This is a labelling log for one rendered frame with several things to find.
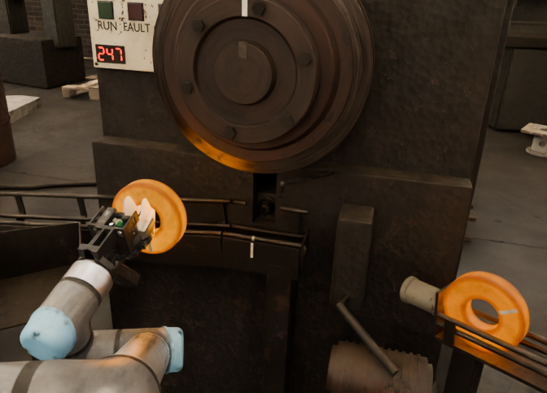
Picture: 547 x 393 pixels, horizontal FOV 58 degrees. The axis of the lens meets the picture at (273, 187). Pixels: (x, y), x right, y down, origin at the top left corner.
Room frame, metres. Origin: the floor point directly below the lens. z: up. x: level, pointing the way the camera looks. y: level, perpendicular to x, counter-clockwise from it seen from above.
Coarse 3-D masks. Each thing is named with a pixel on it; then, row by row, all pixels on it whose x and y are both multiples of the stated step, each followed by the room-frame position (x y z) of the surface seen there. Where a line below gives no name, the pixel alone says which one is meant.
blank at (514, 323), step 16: (480, 272) 0.81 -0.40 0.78; (448, 288) 0.83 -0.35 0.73; (464, 288) 0.81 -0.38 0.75; (480, 288) 0.79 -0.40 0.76; (496, 288) 0.77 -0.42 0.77; (512, 288) 0.77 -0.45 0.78; (448, 304) 0.82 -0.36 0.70; (464, 304) 0.80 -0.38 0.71; (496, 304) 0.76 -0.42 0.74; (512, 304) 0.74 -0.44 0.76; (464, 320) 0.80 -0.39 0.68; (512, 320) 0.74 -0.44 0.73; (528, 320) 0.74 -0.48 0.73; (496, 336) 0.75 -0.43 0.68; (512, 336) 0.73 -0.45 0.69
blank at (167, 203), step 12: (144, 180) 0.92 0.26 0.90; (120, 192) 0.90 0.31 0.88; (132, 192) 0.90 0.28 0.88; (144, 192) 0.89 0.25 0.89; (156, 192) 0.88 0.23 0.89; (168, 192) 0.89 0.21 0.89; (120, 204) 0.90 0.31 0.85; (156, 204) 0.88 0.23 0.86; (168, 204) 0.88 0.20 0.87; (180, 204) 0.89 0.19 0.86; (168, 216) 0.88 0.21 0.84; (180, 216) 0.88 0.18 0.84; (168, 228) 0.88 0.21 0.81; (180, 228) 0.87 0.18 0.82; (156, 240) 0.88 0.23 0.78; (168, 240) 0.88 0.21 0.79; (156, 252) 0.88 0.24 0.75
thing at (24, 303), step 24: (0, 240) 1.00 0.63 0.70; (24, 240) 1.02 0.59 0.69; (48, 240) 1.04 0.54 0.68; (72, 240) 1.06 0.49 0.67; (0, 264) 1.00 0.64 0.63; (24, 264) 1.02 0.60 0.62; (48, 264) 1.04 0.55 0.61; (0, 288) 0.96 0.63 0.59; (24, 288) 0.96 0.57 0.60; (48, 288) 0.96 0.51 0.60; (0, 312) 0.87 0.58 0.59; (24, 312) 0.87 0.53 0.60
